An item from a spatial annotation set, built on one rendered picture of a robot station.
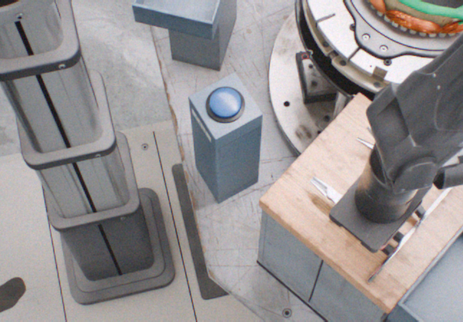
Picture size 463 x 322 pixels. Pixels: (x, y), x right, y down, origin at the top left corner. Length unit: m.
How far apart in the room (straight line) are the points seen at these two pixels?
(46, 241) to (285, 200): 0.94
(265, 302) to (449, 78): 0.67
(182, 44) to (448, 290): 0.56
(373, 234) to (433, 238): 0.15
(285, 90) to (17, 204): 0.75
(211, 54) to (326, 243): 0.46
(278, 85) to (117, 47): 1.01
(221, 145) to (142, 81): 1.18
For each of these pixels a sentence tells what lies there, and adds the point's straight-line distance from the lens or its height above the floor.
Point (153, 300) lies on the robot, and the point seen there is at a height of 0.26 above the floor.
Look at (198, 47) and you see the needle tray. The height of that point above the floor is 0.85.
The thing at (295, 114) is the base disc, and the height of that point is 0.80.
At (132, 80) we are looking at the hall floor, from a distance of 2.41.
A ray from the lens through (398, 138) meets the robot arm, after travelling 0.87.
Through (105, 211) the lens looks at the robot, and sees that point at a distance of 1.58.
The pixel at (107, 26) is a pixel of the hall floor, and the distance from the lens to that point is 2.48.
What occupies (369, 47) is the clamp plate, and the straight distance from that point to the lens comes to 1.20.
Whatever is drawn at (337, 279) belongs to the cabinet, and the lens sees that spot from 1.20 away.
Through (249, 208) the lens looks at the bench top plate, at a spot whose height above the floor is 0.78.
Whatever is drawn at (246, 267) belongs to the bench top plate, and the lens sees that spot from 1.42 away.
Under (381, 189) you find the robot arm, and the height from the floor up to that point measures 1.27.
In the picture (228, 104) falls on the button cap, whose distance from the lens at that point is 1.22.
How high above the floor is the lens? 2.15
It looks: 69 degrees down
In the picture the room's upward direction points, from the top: straight up
